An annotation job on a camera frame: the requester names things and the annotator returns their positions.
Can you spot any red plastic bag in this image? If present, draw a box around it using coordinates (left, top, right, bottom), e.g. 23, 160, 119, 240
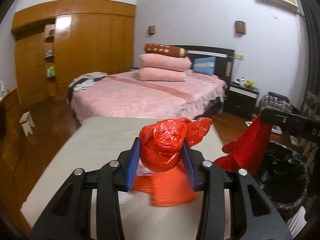
139, 117, 213, 172

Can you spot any red fleece cloth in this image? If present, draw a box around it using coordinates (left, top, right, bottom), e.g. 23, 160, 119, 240
214, 115, 272, 176

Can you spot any black lined trash bin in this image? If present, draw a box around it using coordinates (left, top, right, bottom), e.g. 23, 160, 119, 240
254, 141, 309, 212

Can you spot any orange knitted cloth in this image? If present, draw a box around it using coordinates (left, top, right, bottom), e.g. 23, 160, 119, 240
132, 167, 197, 207

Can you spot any grey table cloth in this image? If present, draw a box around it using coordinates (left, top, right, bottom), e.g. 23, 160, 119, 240
21, 116, 231, 240

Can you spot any bed with pink cover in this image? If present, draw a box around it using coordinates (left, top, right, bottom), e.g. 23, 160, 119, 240
71, 70, 227, 122

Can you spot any black white nightstand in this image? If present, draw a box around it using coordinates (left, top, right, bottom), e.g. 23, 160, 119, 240
224, 83, 259, 120

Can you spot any yellow plush toy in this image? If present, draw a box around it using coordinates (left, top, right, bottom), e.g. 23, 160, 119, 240
245, 80, 254, 88

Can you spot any lower pink pillow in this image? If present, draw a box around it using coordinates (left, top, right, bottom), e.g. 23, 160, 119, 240
138, 67, 186, 82

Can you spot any pink pillow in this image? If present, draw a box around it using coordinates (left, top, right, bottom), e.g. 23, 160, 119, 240
139, 53, 192, 72
138, 67, 186, 82

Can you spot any clothes pile on bed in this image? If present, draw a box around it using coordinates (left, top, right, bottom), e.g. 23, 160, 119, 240
67, 72, 107, 103

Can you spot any blue cushion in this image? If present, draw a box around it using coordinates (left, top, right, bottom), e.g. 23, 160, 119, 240
192, 56, 216, 76

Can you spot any upper pink pillow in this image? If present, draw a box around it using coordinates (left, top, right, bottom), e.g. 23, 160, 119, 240
139, 53, 192, 72

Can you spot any black headboard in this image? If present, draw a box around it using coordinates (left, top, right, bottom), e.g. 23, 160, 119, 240
177, 45, 235, 86

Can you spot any small white stool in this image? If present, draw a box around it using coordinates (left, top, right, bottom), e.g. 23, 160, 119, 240
20, 112, 35, 137

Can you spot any brown dotted bolster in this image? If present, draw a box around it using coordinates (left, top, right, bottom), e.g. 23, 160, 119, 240
144, 43, 188, 57

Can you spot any wooden sideboard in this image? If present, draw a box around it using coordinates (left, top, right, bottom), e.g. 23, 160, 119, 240
1, 88, 22, 171

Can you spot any wooden wardrobe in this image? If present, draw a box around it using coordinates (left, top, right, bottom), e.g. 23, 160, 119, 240
11, 0, 136, 107

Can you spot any light blue thermos jug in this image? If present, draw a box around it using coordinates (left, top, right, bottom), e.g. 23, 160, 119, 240
0, 80, 5, 98

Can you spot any right wall lamp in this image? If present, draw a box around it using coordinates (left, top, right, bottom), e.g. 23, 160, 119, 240
234, 21, 246, 35

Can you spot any wall lamp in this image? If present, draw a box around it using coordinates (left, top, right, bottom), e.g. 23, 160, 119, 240
234, 21, 246, 35
148, 25, 155, 36

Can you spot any left wall lamp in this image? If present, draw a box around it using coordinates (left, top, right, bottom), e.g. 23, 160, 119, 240
148, 25, 155, 36

